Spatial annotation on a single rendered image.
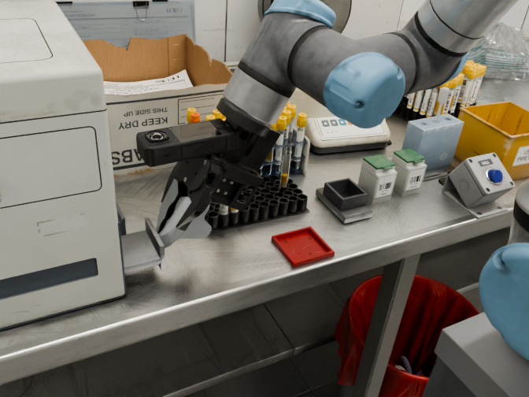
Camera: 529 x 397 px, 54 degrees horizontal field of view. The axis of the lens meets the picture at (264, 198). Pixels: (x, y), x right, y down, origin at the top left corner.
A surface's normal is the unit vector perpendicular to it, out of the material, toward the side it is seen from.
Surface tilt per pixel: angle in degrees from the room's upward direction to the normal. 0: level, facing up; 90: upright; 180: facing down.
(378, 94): 96
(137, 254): 0
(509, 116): 90
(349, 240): 0
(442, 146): 90
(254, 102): 76
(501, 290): 98
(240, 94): 65
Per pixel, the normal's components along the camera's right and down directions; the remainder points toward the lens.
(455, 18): -0.54, 0.59
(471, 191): -0.89, 0.19
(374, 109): 0.61, 0.56
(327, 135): 0.20, -0.53
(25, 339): 0.07, -0.84
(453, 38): -0.18, 0.81
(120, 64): 0.44, 0.47
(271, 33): -0.61, -0.12
